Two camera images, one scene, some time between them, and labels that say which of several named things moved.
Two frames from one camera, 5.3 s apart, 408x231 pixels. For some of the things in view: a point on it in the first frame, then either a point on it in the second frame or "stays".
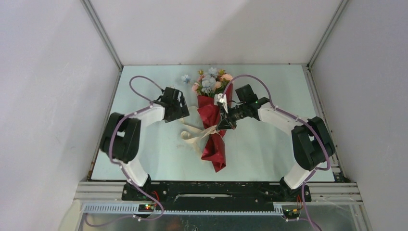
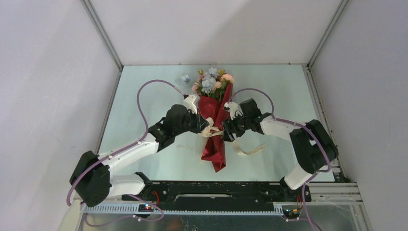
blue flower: [186, 79] stays
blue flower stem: [209, 82] stays
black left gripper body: [178, 112] → [191, 124]
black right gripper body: [234, 114] → [239, 125]
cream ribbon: [197, 139] → [208, 132]
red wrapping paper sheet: [215, 153] stays
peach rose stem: [223, 80] stays
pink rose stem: [196, 86] stays
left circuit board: [146, 207] stays
